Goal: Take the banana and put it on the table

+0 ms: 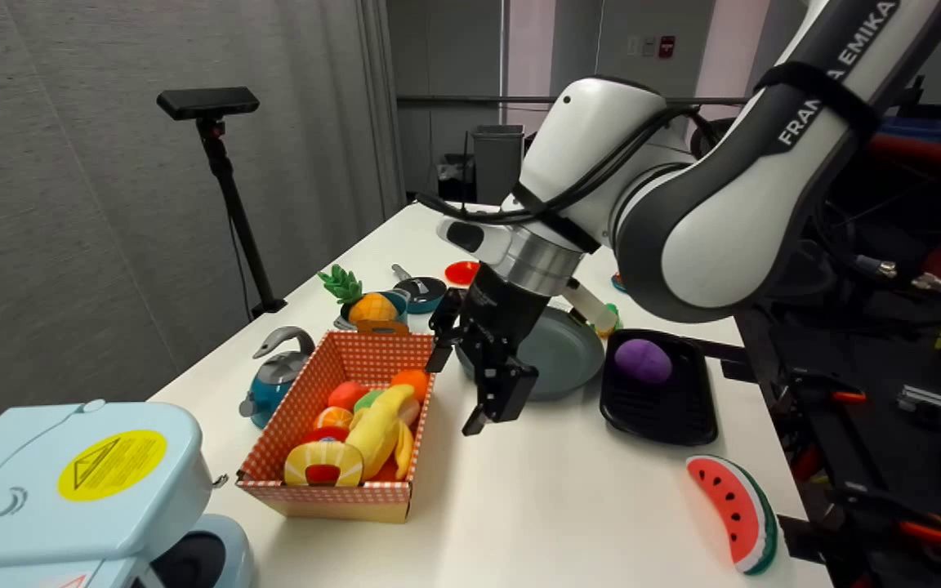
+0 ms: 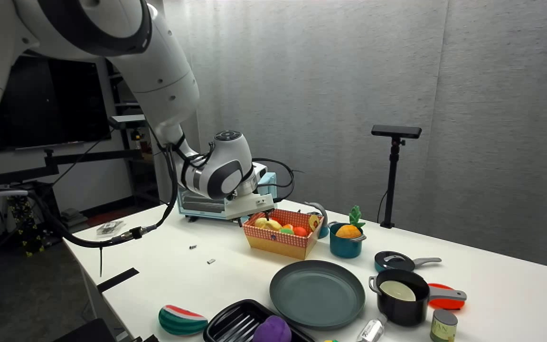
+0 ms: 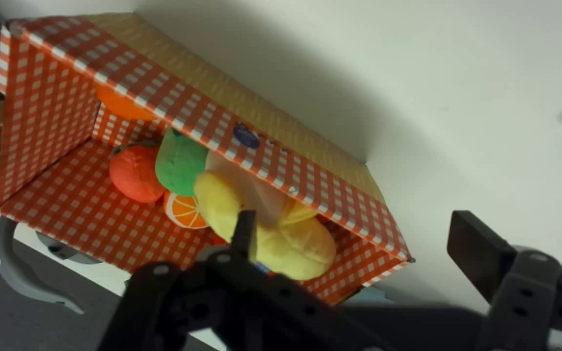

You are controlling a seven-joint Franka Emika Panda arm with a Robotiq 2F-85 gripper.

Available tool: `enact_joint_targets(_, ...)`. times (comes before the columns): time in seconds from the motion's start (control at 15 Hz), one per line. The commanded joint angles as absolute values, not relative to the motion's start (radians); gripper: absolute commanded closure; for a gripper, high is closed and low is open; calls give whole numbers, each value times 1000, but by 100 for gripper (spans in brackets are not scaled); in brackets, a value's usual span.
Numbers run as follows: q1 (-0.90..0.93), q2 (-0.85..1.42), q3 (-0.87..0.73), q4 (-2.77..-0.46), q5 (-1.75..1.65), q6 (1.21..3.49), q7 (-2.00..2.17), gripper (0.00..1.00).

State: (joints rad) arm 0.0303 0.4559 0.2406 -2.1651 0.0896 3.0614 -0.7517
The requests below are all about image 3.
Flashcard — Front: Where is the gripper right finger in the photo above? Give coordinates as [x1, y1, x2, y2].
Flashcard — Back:
[446, 210, 562, 351]

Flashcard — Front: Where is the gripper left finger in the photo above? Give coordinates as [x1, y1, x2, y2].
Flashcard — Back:
[97, 210, 377, 351]

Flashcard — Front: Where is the yellow plush banana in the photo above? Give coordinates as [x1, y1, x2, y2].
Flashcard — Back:
[193, 150, 337, 281]

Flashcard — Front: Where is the plush orange slice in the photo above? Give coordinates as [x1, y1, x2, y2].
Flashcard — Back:
[163, 191, 209, 230]

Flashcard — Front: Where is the green plush pear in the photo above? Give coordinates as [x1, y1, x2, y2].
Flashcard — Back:
[155, 128, 209, 197]

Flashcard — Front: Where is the red plush fruit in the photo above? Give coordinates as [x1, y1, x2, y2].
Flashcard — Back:
[109, 141, 166, 204]

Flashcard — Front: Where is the orange checkered cardboard box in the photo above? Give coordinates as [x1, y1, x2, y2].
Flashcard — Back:
[0, 12, 413, 307]

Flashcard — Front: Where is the grey chair armrest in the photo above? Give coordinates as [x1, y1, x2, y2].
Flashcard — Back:
[0, 216, 85, 315]

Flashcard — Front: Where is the orange plush fruit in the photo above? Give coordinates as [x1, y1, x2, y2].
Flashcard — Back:
[95, 83, 157, 121]

